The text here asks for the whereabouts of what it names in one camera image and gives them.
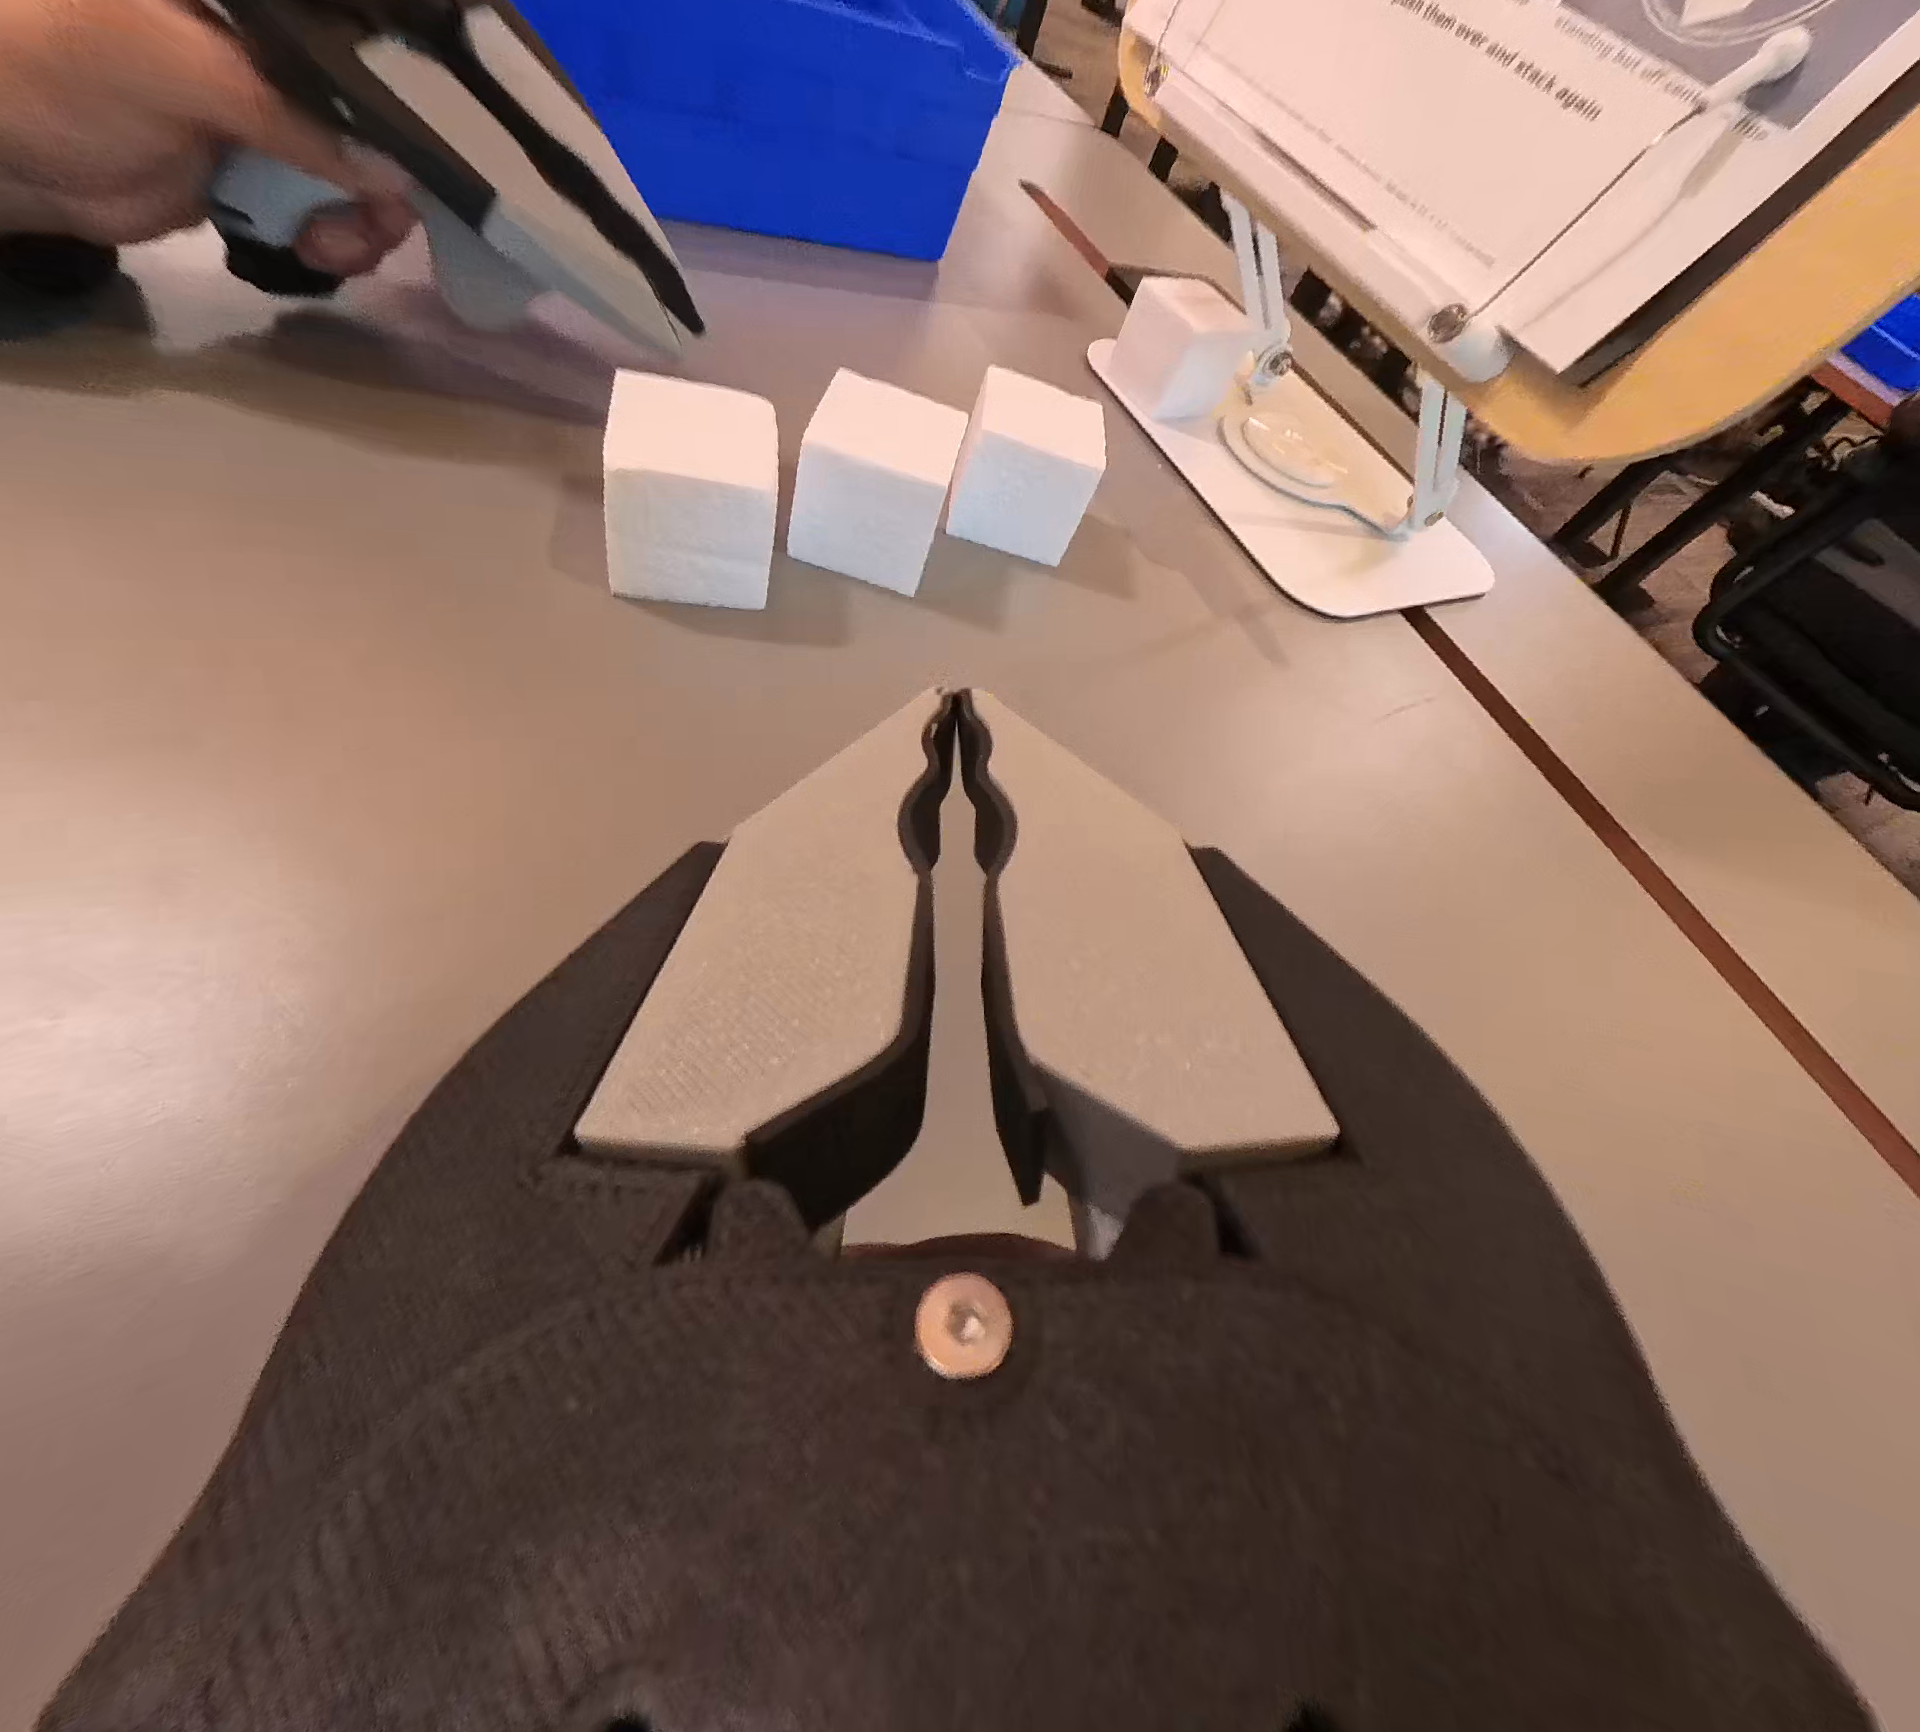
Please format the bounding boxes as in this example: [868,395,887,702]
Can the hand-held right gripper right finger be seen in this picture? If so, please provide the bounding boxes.
[955,686,1341,1260]

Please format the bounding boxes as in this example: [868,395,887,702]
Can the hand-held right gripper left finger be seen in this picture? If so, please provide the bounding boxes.
[574,686,958,1232]

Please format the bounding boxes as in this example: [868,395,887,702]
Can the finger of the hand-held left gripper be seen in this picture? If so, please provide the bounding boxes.
[352,34,688,356]
[450,5,711,342]

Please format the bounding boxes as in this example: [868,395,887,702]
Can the white hard foam cube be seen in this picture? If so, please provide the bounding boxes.
[602,369,784,611]
[1118,278,1251,422]
[786,368,970,597]
[945,364,1111,568]

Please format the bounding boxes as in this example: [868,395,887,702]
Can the person's left hand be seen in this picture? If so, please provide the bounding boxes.
[0,0,421,280]

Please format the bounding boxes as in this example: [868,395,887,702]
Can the large blue plastic bin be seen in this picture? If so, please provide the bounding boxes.
[348,0,1022,264]

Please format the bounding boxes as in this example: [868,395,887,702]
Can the black office chair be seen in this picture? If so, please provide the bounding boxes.
[1693,441,1920,811]

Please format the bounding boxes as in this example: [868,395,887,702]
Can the printed instruction sheet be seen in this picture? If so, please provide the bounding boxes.
[1147,0,1920,377]

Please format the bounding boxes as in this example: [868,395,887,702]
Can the small blue bin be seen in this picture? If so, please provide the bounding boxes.
[1837,290,1920,391]

